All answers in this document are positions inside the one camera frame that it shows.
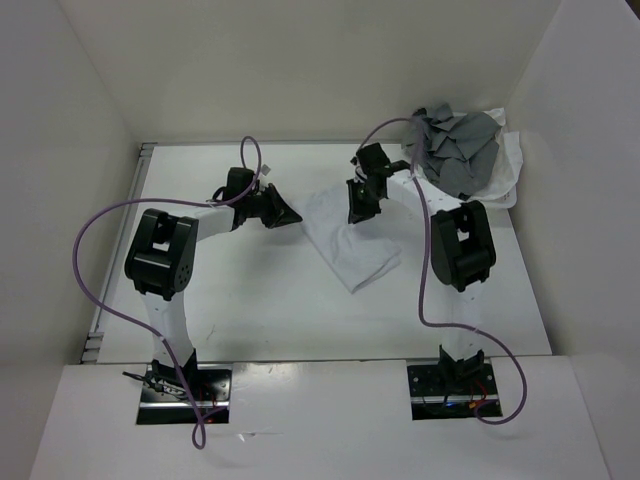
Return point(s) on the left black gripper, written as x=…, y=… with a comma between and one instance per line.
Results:
x=280, y=212

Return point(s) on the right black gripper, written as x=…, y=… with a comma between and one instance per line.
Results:
x=357, y=211

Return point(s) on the white skirt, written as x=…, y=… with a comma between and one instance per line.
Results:
x=358, y=254

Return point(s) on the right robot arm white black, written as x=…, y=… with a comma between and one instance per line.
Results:
x=459, y=247

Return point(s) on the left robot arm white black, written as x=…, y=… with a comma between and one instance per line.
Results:
x=161, y=262

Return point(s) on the grey skirt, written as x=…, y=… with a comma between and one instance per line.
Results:
x=457, y=151

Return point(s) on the white laundry basket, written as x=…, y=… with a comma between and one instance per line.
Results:
x=501, y=192

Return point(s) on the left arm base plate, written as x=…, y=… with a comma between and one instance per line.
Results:
x=165, y=403

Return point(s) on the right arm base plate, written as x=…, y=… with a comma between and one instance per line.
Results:
x=445, y=388

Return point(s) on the aluminium table edge rail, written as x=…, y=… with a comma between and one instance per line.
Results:
x=256, y=295

